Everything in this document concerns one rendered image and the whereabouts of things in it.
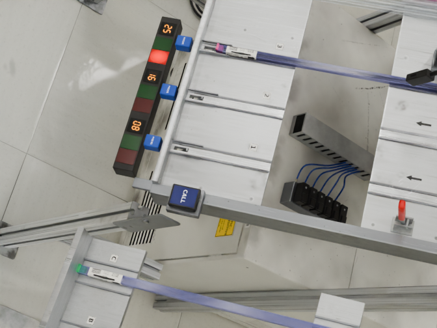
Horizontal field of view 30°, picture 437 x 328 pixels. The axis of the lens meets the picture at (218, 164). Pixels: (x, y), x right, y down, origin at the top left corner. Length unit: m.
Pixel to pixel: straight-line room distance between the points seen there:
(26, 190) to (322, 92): 0.80
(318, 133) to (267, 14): 0.35
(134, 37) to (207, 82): 0.87
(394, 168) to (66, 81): 1.08
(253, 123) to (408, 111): 0.29
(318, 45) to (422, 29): 0.41
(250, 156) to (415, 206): 0.31
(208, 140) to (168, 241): 0.53
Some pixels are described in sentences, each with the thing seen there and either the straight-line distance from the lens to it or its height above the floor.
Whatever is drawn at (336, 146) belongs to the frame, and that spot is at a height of 0.66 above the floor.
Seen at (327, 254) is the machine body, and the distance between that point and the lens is 1.90.
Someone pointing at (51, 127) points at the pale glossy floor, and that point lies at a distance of 2.23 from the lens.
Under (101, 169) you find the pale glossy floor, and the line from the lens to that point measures 2.28.
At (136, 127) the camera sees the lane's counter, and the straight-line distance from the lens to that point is 1.56.
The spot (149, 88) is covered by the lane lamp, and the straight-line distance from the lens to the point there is 1.60.
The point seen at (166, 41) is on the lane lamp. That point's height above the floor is 0.66.
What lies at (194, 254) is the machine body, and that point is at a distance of 1.88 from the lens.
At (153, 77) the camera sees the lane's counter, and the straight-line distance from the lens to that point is 1.61.
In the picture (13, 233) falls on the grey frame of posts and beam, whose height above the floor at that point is 0.11.
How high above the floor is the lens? 1.96
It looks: 51 degrees down
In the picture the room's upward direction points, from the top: 77 degrees clockwise
